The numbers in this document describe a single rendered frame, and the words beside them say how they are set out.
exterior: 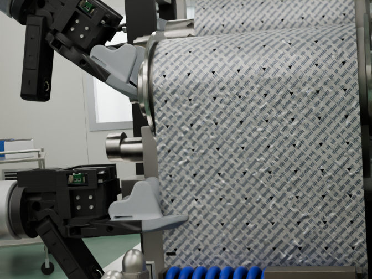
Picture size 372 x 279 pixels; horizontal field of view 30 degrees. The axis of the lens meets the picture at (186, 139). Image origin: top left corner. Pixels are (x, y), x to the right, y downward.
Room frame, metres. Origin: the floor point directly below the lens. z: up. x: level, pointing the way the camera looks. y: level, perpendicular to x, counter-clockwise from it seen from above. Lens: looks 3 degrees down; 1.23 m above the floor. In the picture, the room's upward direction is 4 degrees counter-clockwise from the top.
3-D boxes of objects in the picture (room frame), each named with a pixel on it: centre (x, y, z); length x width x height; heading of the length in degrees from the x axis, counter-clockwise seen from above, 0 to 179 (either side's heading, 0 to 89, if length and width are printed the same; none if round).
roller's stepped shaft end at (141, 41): (1.15, 0.05, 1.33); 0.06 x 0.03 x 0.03; 76
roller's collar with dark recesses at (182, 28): (1.13, -0.01, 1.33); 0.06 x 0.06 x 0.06; 76
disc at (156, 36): (0.88, 0.03, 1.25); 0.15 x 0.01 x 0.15; 166
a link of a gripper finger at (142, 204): (0.81, 0.05, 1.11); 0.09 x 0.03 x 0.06; 75
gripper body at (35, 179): (0.85, 0.15, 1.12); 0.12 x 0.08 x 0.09; 76
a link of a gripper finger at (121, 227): (0.82, 0.10, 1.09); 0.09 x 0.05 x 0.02; 75
